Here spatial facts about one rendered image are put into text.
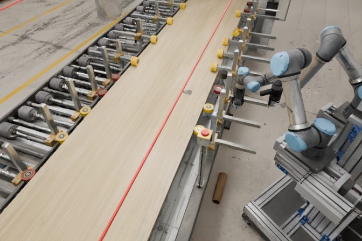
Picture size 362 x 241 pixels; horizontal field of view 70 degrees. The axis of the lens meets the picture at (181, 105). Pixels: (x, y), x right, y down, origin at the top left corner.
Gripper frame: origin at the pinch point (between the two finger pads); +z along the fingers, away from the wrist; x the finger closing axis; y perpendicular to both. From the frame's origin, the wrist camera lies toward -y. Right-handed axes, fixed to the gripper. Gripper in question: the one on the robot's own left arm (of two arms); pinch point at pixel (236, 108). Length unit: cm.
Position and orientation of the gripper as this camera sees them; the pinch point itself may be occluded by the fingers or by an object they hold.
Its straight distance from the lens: 203.7
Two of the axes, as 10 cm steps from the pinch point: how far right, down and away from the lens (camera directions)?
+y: 3.3, -6.4, 6.9
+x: -9.4, -2.2, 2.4
